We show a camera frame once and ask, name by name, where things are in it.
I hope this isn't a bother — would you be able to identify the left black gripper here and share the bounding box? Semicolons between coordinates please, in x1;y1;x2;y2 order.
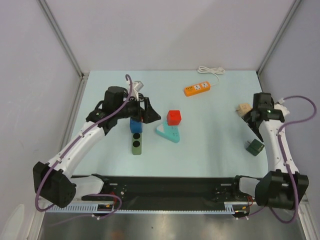
115;95;161;124

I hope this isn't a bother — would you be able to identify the blue cube plug adapter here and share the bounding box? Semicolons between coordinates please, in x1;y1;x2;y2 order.
129;118;143;134

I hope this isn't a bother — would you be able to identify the dark green cube adapter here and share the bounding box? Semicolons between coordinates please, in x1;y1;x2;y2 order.
245;139;265;157

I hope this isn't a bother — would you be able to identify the red cube plug adapter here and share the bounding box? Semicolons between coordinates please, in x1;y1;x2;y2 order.
166;110;182;126

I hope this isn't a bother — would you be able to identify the green power strip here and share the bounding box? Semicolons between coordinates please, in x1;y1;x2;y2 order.
131;133;142;156

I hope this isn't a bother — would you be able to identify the teal triangular power socket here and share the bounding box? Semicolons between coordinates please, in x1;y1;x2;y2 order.
155;120;180;143

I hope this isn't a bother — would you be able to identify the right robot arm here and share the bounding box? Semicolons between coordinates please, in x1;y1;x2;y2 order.
230;92;309;210

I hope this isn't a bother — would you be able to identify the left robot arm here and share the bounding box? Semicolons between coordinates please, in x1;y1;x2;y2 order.
33;86;161;208

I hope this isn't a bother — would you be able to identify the beige cube plug adapter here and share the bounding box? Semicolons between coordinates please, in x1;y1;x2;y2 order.
235;102;252;117

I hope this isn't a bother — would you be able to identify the orange power strip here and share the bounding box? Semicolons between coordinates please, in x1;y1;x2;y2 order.
183;81;211;97

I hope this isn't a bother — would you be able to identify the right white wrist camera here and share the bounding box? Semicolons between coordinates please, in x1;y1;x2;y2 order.
274;98;290;117

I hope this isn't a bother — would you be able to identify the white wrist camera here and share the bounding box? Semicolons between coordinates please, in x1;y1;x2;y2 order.
274;98;290;117
129;81;144;100

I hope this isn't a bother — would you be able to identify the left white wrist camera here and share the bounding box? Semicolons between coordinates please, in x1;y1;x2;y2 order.
129;81;144;100

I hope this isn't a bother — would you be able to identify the white power cable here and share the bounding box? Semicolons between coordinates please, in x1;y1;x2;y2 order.
197;65;226;88

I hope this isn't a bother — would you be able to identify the left aluminium frame post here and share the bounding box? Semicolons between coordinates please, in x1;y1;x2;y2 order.
36;0;85;78

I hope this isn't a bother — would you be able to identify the aluminium frame post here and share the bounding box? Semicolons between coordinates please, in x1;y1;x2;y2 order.
36;0;85;78
256;0;304;78

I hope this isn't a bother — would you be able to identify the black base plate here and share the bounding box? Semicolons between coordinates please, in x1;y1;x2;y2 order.
69;174;263;211

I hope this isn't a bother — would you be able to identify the white slotted cable duct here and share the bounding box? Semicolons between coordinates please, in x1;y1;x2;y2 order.
47;201;248;215

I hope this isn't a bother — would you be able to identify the aluminium front rail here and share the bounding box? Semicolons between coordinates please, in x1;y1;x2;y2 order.
299;194;309;206

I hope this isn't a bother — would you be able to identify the right aluminium frame post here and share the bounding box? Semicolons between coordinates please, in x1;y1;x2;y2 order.
256;0;304;78

